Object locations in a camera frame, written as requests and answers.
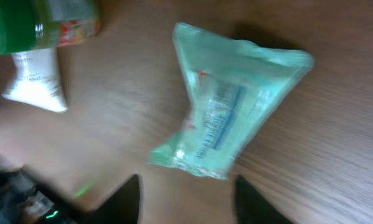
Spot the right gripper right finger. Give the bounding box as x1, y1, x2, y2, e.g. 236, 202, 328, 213
234, 175, 293, 224

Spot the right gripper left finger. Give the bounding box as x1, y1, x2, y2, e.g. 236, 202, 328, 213
86, 174, 141, 224

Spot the teal wet wipes pack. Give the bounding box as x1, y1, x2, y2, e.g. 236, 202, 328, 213
149, 22, 314, 180

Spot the white floral tube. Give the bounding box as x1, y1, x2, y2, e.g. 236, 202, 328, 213
2, 48, 67, 113

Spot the green lid jar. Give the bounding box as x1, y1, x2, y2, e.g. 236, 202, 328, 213
0, 0, 100, 55

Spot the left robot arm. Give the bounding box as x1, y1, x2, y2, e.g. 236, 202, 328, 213
0, 169, 86, 224

